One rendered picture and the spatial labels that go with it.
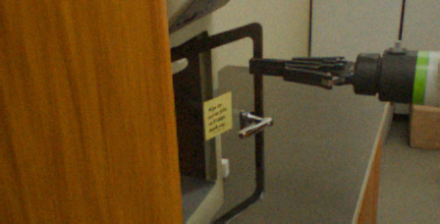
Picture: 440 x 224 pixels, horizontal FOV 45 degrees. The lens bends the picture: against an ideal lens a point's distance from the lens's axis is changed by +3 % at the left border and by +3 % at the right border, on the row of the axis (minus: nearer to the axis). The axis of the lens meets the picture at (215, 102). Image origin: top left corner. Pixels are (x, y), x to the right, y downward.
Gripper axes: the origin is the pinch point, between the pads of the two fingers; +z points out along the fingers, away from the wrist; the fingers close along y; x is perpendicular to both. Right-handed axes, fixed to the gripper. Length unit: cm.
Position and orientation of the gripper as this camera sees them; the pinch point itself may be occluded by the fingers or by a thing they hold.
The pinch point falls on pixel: (267, 67)
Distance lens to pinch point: 100.7
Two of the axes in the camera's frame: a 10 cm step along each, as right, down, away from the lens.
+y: -3.8, 3.5, -8.6
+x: 0.4, 9.3, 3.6
